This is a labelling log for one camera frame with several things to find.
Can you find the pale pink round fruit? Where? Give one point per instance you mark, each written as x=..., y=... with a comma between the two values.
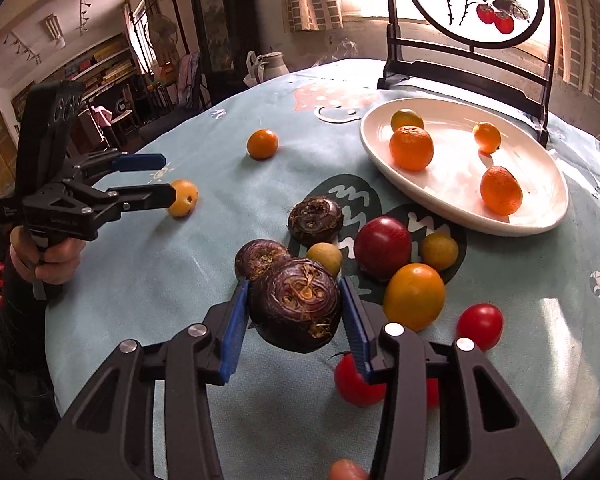
x=347, y=471

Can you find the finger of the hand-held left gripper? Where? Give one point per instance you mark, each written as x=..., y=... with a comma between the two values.
x=150, y=196
x=140, y=162

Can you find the large mandarin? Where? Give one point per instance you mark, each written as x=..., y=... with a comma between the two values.
x=411, y=149
x=501, y=191

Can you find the standing fan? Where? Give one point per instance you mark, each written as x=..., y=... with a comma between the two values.
x=163, y=32

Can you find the large yellow tomato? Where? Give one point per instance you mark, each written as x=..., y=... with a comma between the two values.
x=414, y=297

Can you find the hanging clothes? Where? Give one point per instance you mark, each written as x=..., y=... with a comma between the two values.
x=187, y=77

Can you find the small pale yellow fruit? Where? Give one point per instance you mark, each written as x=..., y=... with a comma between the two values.
x=326, y=257

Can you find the person's left forearm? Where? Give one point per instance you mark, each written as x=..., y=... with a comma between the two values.
x=22, y=325

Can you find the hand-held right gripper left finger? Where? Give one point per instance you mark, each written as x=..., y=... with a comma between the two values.
x=232, y=332

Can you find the white oval plate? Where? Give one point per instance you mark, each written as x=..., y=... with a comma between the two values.
x=455, y=197

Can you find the painted round table screen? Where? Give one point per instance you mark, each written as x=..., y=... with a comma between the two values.
x=455, y=5

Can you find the ceiling lamp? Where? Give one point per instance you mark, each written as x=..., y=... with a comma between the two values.
x=54, y=29

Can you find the small orange kumquat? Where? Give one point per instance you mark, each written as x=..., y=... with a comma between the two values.
x=486, y=137

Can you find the spotted yellow fruit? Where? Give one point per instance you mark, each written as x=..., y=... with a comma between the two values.
x=185, y=199

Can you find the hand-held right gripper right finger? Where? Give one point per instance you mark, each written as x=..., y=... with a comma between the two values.
x=356, y=331

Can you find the yellow-green round fruit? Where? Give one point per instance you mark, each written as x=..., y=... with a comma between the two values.
x=406, y=118

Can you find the wall bookshelf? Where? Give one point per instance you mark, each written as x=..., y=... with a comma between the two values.
x=105, y=67

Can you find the dark red plum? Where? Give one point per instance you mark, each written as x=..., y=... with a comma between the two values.
x=382, y=247

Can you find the small round orange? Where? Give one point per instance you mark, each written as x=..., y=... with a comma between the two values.
x=262, y=144

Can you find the dark purple water chestnut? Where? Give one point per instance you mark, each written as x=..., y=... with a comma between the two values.
x=315, y=220
x=257, y=257
x=295, y=305

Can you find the white kettle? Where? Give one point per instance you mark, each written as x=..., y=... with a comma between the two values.
x=272, y=67

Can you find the dark wooden cabinet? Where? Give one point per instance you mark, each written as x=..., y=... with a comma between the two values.
x=215, y=25

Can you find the person's left hand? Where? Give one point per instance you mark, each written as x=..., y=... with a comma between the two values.
x=60, y=262

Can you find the light blue printed tablecloth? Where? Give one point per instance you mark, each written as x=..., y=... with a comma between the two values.
x=180, y=270

